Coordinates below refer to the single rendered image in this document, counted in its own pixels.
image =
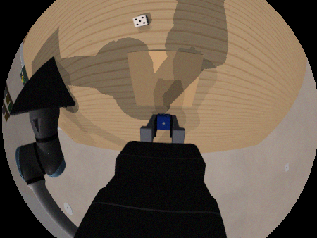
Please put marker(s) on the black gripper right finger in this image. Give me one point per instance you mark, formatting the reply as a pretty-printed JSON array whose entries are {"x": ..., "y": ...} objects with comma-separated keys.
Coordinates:
[{"x": 176, "y": 133}]

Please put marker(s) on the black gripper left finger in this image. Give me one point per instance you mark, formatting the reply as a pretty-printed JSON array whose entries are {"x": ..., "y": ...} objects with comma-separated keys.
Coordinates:
[{"x": 147, "y": 133}]

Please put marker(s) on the white die with black pips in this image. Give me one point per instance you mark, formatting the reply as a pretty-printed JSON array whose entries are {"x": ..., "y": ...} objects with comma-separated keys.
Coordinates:
[{"x": 141, "y": 21}]

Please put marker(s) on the blue die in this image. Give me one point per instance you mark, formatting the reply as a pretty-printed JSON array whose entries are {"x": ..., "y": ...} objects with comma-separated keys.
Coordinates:
[{"x": 163, "y": 121}]

